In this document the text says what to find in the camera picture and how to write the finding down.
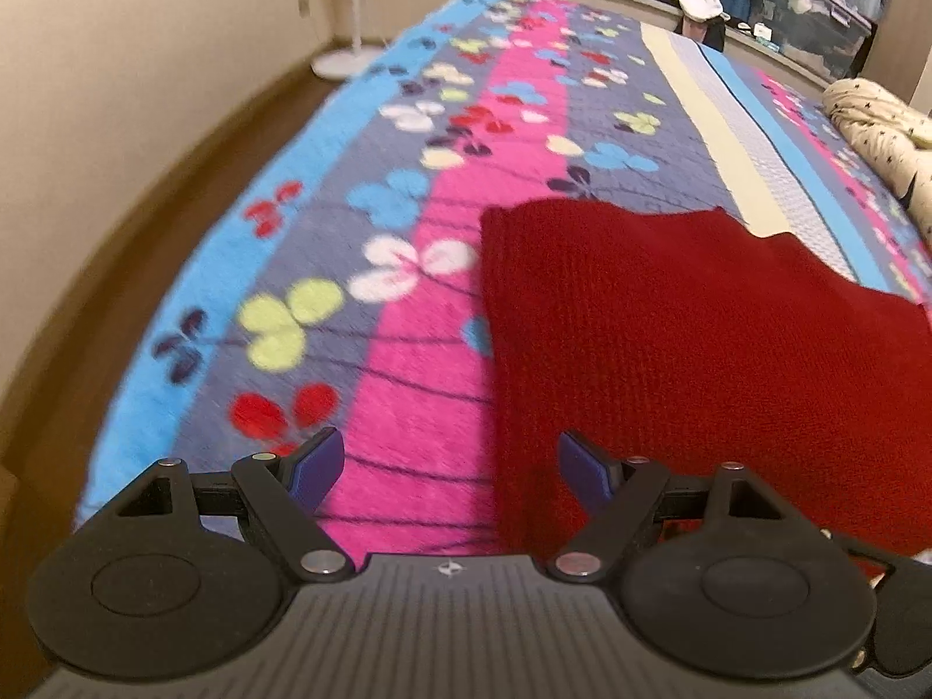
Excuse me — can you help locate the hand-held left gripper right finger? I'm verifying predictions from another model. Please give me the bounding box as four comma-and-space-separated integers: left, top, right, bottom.
546, 431, 795, 584

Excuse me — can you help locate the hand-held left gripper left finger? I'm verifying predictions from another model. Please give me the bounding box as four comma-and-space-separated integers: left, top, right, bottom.
109, 426, 359, 584

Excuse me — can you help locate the floral fleece blanket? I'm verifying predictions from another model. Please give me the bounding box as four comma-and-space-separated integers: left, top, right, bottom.
73, 0, 932, 560

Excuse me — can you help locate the red knit garment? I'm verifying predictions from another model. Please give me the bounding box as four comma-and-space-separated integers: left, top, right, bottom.
481, 198, 932, 570

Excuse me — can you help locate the white standing fan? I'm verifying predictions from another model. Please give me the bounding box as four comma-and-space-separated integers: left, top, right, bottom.
312, 0, 389, 81

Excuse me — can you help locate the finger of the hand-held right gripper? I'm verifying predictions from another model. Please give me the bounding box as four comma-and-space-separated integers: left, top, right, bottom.
828, 533, 911, 580

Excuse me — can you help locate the cream patterned cloth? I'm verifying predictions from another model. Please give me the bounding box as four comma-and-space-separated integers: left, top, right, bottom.
822, 77, 932, 245

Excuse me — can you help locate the clear plastic storage box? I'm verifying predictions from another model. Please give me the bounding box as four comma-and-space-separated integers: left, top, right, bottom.
750, 0, 875, 79

